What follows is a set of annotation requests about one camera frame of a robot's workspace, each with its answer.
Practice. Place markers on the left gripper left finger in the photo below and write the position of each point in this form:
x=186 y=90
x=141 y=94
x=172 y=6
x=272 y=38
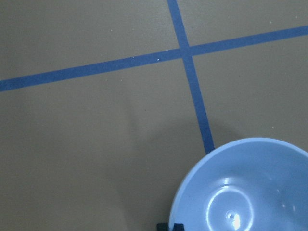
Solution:
x=162 y=227

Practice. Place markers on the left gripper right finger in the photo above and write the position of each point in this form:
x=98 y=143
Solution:
x=178 y=227

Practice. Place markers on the blue bowl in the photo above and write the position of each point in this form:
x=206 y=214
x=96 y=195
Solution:
x=255 y=184

